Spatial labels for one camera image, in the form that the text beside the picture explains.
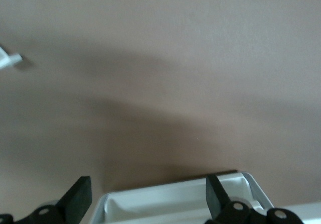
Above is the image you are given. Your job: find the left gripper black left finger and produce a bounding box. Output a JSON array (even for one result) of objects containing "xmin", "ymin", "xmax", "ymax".
[{"xmin": 0, "ymin": 175, "xmax": 93, "ymax": 224}]

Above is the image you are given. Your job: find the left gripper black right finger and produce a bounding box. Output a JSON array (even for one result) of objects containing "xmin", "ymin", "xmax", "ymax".
[{"xmin": 205, "ymin": 174, "xmax": 304, "ymax": 224}]

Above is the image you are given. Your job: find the white plastic drawer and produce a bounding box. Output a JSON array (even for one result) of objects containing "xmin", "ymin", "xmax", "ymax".
[{"xmin": 89, "ymin": 171, "xmax": 276, "ymax": 224}]

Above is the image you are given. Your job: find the white curved plastic piece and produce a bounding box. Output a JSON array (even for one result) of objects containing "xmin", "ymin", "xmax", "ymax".
[{"xmin": 0, "ymin": 45, "xmax": 24, "ymax": 69}]

